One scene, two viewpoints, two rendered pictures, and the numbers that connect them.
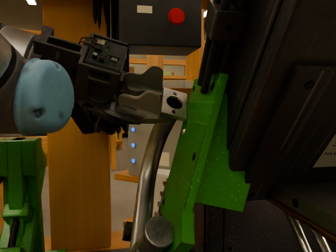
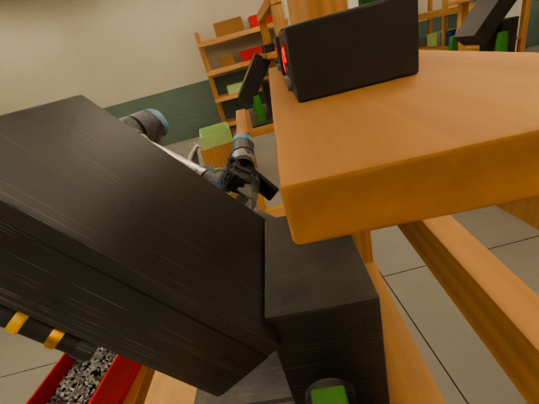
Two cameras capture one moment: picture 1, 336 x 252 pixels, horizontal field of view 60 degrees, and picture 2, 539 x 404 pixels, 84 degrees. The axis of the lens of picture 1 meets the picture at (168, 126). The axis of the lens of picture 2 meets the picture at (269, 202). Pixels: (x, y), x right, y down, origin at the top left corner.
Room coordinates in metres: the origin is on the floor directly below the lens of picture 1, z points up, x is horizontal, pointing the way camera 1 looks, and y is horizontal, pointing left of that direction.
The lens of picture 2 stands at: (0.72, -0.67, 1.60)
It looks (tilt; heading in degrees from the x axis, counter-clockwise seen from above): 27 degrees down; 107
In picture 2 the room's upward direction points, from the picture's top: 15 degrees counter-clockwise
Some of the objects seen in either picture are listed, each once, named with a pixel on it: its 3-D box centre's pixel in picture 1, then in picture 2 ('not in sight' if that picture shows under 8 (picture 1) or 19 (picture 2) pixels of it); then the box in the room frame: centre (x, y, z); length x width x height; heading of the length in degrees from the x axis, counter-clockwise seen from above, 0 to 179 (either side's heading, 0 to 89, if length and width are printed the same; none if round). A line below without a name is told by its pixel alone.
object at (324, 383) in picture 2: not in sight; (330, 394); (0.65, -0.41, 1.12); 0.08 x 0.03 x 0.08; 10
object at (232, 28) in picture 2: not in sight; (273, 67); (-0.55, 6.76, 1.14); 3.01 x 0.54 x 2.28; 16
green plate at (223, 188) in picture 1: (211, 150); not in sight; (0.40, -0.06, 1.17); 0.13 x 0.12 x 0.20; 100
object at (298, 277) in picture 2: (260, 177); (321, 309); (0.63, -0.20, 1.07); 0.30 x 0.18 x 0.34; 100
